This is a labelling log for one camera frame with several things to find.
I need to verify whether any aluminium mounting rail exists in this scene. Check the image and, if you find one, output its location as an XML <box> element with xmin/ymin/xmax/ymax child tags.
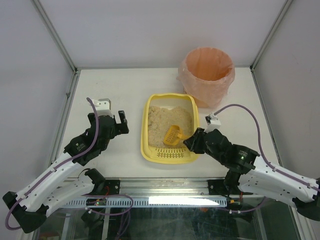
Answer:
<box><xmin>62</xmin><ymin>177</ymin><xmax>235</xmax><ymax>196</ymax></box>

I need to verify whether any white slotted cable duct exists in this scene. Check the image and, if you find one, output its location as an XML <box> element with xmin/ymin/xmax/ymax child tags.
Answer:
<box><xmin>63</xmin><ymin>196</ymin><xmax>227</xmax><ymax>209</ymax></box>

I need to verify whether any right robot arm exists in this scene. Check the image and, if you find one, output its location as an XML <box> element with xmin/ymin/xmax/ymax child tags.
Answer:
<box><xmin>183</xmin><ymin>128</ymin><xmax>320</xmax><ymax>221</ymax></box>

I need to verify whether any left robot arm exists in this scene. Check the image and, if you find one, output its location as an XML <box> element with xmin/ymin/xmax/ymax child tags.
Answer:
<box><xmin>2</xmin><ymin>110</ymin><xmax>129</xmax><ymax>234</ymax></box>

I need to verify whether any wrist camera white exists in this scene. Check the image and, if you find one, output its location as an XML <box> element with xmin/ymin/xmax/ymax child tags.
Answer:
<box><xmin>204</xmin><ymin>112</ymin><xmax>221</xmax><ymax>133</ymax></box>
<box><xmin>91</xmin><ymin>98</ymin><xmax>113</xmax><ymax>117</ymax></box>

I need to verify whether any yellow litter box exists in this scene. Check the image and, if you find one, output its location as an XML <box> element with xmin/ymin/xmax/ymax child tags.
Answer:
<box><xmin>140</xmin><ymin>92</ymin><xmax>202</xmax><ymax>165</ymax></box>

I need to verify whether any yellow litter scoop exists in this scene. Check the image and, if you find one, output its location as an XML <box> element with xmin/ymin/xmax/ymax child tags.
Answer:
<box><xmin>163</xmin><ymin>125</ymin><xmax>191</xmax><ymax>146</ymax></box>

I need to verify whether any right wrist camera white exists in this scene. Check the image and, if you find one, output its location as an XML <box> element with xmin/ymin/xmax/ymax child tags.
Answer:
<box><xmin>204</xmin><ymin>112</ymin><xmax>221</xmax><ymax>133</ymax></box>

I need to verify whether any cat litter sand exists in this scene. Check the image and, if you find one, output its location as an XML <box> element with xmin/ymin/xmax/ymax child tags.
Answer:
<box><xmin>147</xmin><ymin>106</ymin><xmax>194</xmax><ymax>149</ymax></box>

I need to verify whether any orange lined trash bin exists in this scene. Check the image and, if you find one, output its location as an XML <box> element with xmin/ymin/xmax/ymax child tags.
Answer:
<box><xmin>176</xmin><ymin>47</ymin><xmax>235</xmax><ymax>109</ymax></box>

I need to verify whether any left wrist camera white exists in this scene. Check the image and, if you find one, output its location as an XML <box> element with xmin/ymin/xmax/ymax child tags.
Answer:
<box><xmin>91</xmin><ymin>98</ymin><xmax>113</xmax><ymax>117</ymax></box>

